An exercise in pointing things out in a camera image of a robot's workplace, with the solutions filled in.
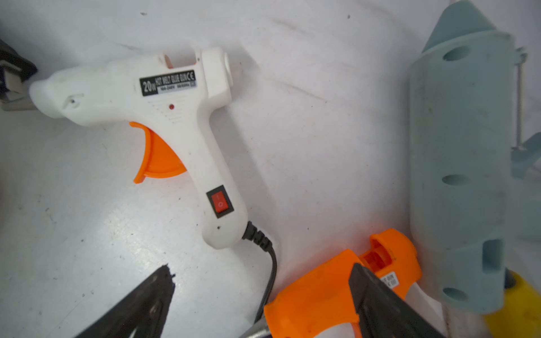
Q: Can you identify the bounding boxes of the orange glue gun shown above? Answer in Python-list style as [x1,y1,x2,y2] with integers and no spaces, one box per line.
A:
[244,229,422,337]

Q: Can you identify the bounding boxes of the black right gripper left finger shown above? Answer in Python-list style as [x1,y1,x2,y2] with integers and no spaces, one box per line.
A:
[77,265,176,338]

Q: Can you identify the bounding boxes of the cream plastic storage tray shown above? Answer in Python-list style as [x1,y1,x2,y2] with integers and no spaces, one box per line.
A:
[1,40,37,111]

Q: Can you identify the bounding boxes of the large mint glue gun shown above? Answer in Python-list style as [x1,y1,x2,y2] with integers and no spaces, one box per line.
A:
[409,1,540,314]

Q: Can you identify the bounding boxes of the yellow glue gun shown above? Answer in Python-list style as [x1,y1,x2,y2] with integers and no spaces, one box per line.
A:
[483,269,540,338]

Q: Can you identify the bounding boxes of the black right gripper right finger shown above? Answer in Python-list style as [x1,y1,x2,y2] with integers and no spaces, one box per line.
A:
[349,263,442,338]

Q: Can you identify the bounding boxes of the white glue gun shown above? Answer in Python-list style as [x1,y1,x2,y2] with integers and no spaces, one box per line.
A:
[30,47,273,253]

